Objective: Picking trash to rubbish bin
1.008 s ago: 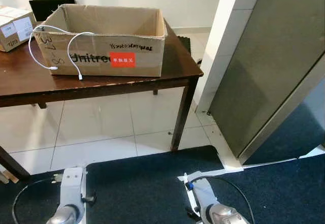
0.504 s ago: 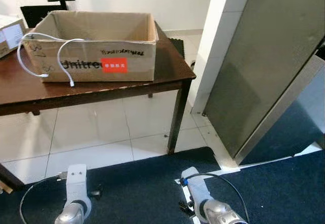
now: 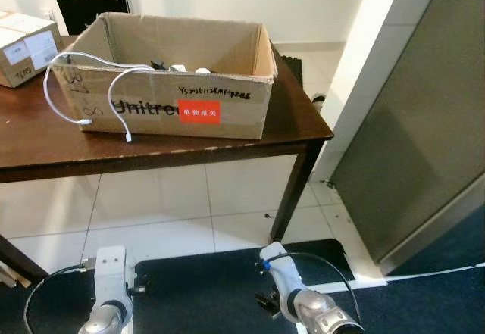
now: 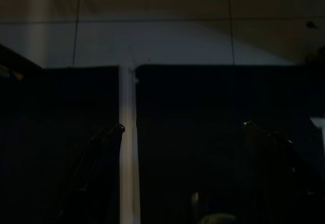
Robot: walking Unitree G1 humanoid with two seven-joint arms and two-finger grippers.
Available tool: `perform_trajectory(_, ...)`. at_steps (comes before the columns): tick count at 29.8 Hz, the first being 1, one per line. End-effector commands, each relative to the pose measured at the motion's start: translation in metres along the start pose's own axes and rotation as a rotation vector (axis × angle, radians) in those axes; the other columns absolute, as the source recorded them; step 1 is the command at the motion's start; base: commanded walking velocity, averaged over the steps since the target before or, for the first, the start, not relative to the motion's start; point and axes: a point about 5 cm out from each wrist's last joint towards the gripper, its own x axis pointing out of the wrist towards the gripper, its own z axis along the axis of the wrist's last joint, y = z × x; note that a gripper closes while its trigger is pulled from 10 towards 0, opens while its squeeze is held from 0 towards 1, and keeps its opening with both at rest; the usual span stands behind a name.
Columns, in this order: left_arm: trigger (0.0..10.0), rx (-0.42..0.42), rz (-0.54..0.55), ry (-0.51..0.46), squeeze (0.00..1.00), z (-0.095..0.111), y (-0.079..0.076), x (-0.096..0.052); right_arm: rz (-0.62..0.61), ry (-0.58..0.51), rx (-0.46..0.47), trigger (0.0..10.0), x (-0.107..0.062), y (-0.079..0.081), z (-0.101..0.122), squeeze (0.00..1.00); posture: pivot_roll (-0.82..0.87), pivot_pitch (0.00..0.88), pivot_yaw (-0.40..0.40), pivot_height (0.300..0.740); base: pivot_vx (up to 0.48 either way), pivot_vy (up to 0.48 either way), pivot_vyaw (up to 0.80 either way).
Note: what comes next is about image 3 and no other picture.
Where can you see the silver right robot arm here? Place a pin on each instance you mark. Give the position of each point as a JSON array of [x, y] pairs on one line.
[[326, 319]]

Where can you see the dark blue floor carpet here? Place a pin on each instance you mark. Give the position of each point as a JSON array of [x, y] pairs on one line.
[[204, 288]]

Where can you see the dark wood table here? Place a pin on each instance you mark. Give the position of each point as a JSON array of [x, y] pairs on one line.
[[167, 152]]

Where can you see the large open cardboard box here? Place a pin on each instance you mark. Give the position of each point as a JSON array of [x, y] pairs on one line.
[[235, 107]]

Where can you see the small black item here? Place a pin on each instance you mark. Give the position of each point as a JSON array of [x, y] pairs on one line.
[[159, 66]]

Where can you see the small white item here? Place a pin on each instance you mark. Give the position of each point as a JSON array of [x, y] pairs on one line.
[[189, 69]]

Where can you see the grey door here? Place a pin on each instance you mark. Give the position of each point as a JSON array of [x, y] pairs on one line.
[[409, 122]]

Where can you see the black floor mat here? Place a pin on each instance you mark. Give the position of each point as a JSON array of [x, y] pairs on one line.
[[292, 70]]

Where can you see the small labelled cardboard box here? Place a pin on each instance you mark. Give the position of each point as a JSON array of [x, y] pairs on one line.
[[26, 50]]

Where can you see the black flat panel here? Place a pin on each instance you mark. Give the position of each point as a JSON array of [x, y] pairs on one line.
[[79, 12]]

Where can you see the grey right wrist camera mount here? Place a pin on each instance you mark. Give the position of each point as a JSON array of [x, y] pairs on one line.
[[282, 273]]

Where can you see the white wall socket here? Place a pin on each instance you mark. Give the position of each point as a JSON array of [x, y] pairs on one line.
[[51, 14]]

